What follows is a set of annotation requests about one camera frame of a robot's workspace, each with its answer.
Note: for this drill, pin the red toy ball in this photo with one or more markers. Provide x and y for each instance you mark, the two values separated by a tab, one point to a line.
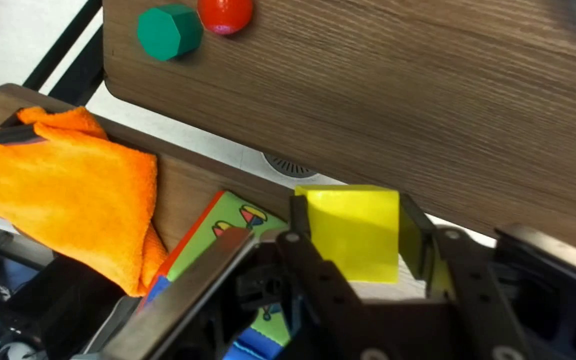
226	13

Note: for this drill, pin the colourful toy cube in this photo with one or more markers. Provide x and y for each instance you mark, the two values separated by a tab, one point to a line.
225	230

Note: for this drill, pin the crumpled orange cloth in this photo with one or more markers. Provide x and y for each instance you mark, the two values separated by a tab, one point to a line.
68	193

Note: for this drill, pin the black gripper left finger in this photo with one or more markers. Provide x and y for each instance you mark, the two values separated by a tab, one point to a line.
308	281

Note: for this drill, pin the green toy block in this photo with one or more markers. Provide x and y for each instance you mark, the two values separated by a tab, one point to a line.
168	31

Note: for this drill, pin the grey wrist mount plate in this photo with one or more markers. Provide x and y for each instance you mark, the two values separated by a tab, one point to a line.
181	293

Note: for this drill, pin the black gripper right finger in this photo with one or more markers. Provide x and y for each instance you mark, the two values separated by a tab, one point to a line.
448	281

